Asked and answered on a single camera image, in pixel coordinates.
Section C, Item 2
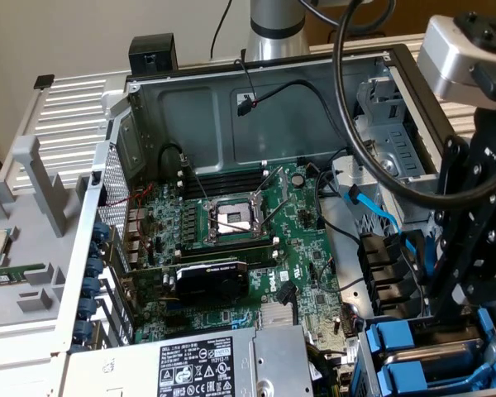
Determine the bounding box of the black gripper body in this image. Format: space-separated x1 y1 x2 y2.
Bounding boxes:
462 103 496 208

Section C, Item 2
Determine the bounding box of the hard disk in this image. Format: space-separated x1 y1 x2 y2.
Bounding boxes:
365 313 496 361

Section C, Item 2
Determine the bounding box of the blue disk carrier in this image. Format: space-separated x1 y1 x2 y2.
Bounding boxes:
375 358 496 392

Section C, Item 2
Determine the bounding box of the metal disk bay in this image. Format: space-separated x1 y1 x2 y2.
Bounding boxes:
353 301 496 397

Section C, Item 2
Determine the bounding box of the metal optical drive cage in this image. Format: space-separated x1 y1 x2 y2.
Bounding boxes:
330 68 455 227

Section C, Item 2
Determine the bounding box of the brown cardboard box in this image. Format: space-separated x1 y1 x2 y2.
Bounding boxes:
305 7 435 46

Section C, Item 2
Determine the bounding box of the green motherboard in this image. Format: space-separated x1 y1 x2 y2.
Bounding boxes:
123 160 359 373

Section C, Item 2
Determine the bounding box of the metal socket cover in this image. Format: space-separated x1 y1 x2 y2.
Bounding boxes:
251 165 291 232

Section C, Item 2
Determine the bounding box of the black RAM slot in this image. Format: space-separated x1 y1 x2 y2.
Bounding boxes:
176 177 270 199
177 167 270 187
177 237 280 256
181 247 280 270

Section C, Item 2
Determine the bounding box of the silver chipset heatsink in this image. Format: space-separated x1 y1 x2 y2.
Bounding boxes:
259 304 293 331

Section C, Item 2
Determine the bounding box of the CPU socket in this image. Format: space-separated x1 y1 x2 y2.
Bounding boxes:
202 165 293 251

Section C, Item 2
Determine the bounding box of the black graphics card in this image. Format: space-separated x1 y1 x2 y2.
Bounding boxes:
119 258 250 309

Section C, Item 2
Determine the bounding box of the metal locking lever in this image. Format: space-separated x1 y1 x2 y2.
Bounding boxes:
180 153 211 208

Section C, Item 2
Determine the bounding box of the open grey PC case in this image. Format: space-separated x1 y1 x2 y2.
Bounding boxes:
51 43 496 397

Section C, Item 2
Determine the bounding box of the grey power supply unit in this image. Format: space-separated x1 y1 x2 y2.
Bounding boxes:
65 324 315 397

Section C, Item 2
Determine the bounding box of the grey parts rack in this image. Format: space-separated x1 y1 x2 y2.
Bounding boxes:
0 135 104 336

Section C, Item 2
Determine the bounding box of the green RAM stick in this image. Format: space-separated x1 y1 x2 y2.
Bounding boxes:
0 263 46 287

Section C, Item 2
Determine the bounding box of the blue SATA wire black plug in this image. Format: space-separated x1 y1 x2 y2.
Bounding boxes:
345 184 427 278

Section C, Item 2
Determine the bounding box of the black power plug wire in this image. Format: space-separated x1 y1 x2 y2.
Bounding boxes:
277 283 295 326

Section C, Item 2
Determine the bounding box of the braided power wire bundle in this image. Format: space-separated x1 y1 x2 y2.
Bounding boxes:
308 345 344 397

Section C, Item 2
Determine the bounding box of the black wire with black plug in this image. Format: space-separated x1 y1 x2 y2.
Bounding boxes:
236 79 375 166

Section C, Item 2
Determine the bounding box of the thin black wire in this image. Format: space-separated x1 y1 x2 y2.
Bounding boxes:
209 0 235 59

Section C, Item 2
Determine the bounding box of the black box on bracket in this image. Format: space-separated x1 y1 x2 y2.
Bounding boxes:
128 33 179 76

